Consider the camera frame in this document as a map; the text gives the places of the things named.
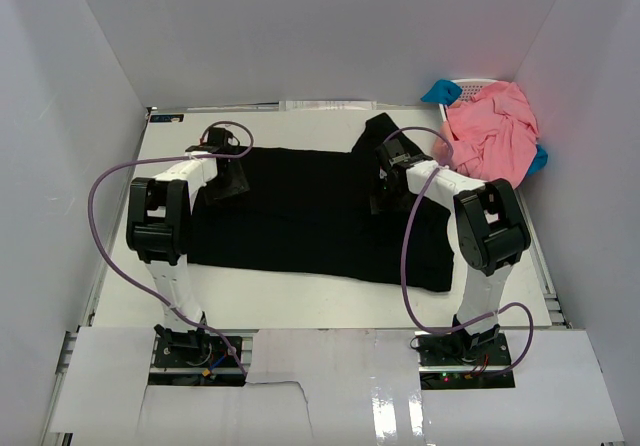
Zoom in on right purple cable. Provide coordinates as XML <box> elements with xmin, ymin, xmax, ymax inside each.
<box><xmin>382</xmin><ymin>126</ymin><xmax>535</xmax><ymax>380</ymax></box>

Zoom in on purple cable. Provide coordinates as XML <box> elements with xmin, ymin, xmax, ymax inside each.
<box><xmin>382</xmin><ymin>126</ymin><xmax>535</xmax><ymax>380</ymax></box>
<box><xmin>87</xmin><ymin>120</ymin><xmax>255</xmax><ymax>375</ymax></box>

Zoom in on white perforated laundry basket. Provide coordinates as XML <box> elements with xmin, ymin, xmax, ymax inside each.
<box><xmin>439</xmin><ymin>78</ymin><xmax>496</xmax><ymax>129</ymax></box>

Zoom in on black t shirt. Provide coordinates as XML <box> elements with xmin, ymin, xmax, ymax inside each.
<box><xmin>187</xmin><ymin>113</ymin><xmax>454</xmax><ymax>293</ymax></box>

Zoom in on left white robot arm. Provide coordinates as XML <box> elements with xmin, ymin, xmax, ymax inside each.
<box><xmin>126</xmin><ymin>122</ymin><xmax>249</xmax><ymax>365</ymax></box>

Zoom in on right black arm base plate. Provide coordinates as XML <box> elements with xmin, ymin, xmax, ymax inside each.
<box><xmin>409</xmin><ymin>333</ymin><xmax>516</xmax><ymax>391</ymax></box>

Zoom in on black label sticker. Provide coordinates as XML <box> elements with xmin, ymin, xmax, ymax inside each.
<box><xmin>149</xmin><ymin>114</ymin><xmax>184</xmax><ymax>123</ymax></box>

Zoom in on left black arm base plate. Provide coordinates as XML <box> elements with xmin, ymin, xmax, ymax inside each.
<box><xmin>148</xmin><ymin>324</ymin><xmax>245</xmax><ymax>387</ymax></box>

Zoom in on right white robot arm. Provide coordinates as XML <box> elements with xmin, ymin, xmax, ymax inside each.
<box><xmin>375</xmin><ymin>139</ymin><xmax>531</xmax><ymax>365</ymax></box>

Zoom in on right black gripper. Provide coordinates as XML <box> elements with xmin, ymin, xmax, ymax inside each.
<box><xmin>368</xmin><ymin>174</ymin><xmax>414</xmax><ymax>219</ymax></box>

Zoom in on pink t shirt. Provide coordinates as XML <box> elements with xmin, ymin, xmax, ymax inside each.
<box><xmin>432</xmin><ymin>80</ymin><xmax>540</xmax><ymax>190</ymax></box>

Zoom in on blue t shirt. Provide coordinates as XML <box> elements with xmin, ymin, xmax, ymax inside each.
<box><xmin>420</xmin><ymin>79</ymin><xmax>550</xmax><ymax>177</ymax></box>

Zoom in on printed paper at back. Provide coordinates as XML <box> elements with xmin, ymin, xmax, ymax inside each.
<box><xmin>279</xmin><ymin>100</ymin><xmax>377</xmax><ymax>111</ymax></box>

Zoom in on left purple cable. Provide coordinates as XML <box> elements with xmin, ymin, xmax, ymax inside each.
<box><xmin>87</xmin><ymin>120</ymin><xmax>255</xmax><ymax>375</ymax></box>

